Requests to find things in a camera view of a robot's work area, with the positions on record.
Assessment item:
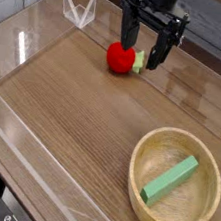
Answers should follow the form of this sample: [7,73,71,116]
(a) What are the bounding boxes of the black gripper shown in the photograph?
[120,0,190,70]

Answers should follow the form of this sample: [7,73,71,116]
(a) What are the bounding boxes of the red plush strawberry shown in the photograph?
[106,42,145,74]

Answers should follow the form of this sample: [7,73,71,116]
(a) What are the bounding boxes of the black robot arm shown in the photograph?
[120,0,191,70]

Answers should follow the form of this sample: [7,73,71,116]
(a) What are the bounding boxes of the wooden bowl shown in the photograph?
[127,127,221,221]

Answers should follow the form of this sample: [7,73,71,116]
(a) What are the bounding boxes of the green rectangular block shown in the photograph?
[140,156,199,207]

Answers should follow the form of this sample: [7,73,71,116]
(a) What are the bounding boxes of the clear acrylic table barrier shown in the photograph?
[0,0,221,221]

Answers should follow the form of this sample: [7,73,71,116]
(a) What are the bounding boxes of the clear acrylic corner bracket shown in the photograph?
[62,0,97,29]

